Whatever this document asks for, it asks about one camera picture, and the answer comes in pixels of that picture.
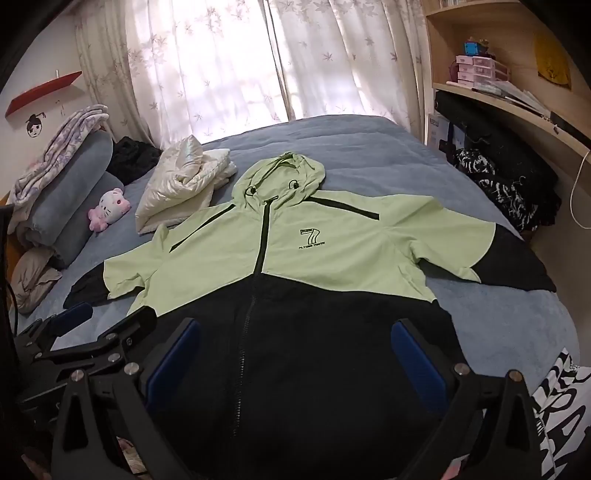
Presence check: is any green and black hooded jacket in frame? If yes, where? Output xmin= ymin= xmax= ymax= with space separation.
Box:
xmin=65 ymin=153 xmax=555 ymax=479

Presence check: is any black clothes pile by window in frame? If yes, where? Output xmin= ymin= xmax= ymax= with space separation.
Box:
xmin=106 ymin=136 xmax=162 ymax=185

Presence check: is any grey beige pillow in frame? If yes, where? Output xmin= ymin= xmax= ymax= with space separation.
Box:
xmin=11 ymin=247 xmax=62 ymax=314

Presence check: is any black white printed bedsheet edge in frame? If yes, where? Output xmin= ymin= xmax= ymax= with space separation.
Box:
xmin=531 ymin=349 xmax=590 ymax=479

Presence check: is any blue bed blanket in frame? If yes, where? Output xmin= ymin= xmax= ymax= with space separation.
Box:
xmin=34 ymin=115 xmax=579 ymax=390

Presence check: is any rolled blue blanket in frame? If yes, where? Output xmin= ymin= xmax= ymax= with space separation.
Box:
xmin=16 ymin=130 xmax=123 ymax=269

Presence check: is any pink white cat plush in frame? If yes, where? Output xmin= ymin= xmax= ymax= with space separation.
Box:
xmin=87 ymin=188 xmax=131 ymax=233

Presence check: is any folded cream puffer jacket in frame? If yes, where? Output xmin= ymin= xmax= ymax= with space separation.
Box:
xmin=135 ymin=135 xmax=238 ymax=235

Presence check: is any floral patterned folded quilt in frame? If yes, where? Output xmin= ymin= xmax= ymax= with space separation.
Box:
xmin=7 ymin=104 xmax=109 ymax=234

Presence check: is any black white patterned cloth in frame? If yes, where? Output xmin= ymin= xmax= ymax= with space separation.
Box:
xmin=435 ymin=90 xmax=562 ymax=233

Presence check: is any white floral curtain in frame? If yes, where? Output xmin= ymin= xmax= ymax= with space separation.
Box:
xmin=74 ymin=1 xmax=432 ymax=148

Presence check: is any white blue box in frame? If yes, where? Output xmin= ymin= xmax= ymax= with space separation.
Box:
xmin=427 ymin=113 xmax=466 ymax=154

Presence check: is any pink mini drawer box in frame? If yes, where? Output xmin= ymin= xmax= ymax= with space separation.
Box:
xmin=456 ymin=55 xmax=510 ymax=87

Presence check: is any yellow paper on shelf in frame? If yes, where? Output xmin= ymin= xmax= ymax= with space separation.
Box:
xmin=534 ymin=32 xmax=572 ymax=90

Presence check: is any wooden shelf unit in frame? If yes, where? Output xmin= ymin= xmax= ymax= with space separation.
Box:
xmin=422 ymin=1 xmax=590 ymax=296

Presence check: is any blue toy on drawers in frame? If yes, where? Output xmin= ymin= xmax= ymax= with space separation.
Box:
xmin=464 ymin=37 xmax=492 ymax=58

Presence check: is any cartoon face wall sticker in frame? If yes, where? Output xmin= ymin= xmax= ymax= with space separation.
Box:
xmin=26 ymin=112 xmax=46 ymax=138

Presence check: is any red wall shelf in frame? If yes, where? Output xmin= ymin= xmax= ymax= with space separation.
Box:
xmin=5 ymin=70 xmax=82 ymax=117

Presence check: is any white cable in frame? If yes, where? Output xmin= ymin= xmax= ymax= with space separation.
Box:
xmin=568 ymin=148 xmax=591 ymax=231

